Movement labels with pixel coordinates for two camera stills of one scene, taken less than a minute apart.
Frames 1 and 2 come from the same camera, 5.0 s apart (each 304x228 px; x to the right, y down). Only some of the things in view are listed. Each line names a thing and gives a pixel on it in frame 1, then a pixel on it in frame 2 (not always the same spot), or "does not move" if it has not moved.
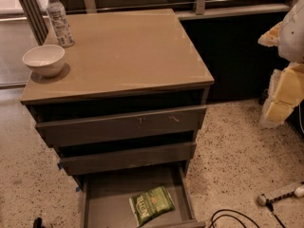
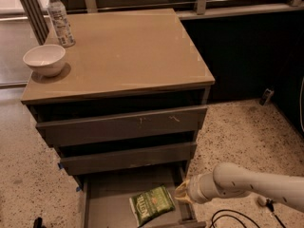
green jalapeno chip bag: (150, 203) does not move
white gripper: (293, 35) → (194, 189)
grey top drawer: (110, 127) does not move
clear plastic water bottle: (63, 30) does not move
